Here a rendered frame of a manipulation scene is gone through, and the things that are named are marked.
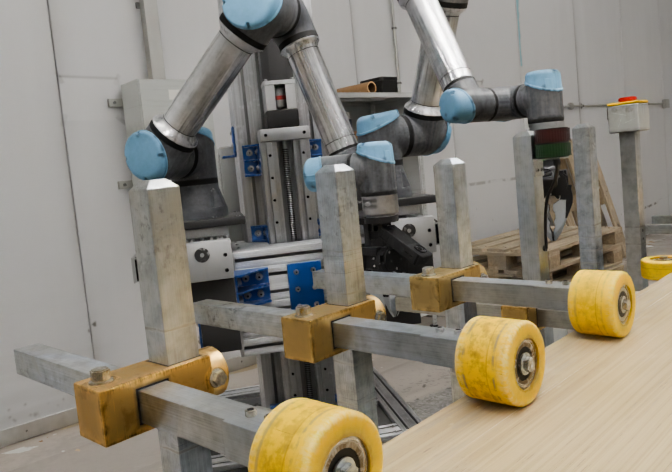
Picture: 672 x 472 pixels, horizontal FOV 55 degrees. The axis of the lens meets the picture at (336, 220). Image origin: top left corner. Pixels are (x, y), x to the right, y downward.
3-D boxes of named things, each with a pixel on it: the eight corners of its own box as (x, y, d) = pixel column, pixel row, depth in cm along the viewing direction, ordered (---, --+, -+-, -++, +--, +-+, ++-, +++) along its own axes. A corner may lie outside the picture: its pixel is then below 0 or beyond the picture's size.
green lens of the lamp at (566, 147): (528, 158, 112) (528, 146, 112) (544, 156, 117) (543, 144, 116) (562, 156, 108) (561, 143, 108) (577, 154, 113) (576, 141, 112)
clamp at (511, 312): (502, 333, 114) (499, 305, 113) (537, 315, 123) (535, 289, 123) (532, 337, 110) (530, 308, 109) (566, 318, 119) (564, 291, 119)
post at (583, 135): (586, 353, 137) (571, 124, 133) (592, 348, 140) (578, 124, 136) (602, 355, 135) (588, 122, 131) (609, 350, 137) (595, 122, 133)
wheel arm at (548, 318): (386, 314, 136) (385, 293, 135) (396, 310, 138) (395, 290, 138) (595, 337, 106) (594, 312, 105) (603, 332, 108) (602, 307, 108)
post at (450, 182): (457, 467, 102) (432, 160, 98) (469, 458, 104) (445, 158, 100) (477, 473, 99) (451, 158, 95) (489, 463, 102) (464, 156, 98)
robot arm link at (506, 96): (469, 90, 150) (502, 83, 140) (505, 89, 155) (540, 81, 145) (471, 124, 151) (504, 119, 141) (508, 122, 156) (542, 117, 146)
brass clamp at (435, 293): (408, 310, 95) (405, 276, 95) (458, 291, 105) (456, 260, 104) (443, 313, 91) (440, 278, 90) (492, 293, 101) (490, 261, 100)
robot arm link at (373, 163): (359, 144, 139) (397, 139, 136) (364, 195, 140) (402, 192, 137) (346, 144, 132) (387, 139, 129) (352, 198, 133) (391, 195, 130)
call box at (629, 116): (608, 137, 152) (606, 103, 151) (619, 136, 157) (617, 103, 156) (640, 134, 147) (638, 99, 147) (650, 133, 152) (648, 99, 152)
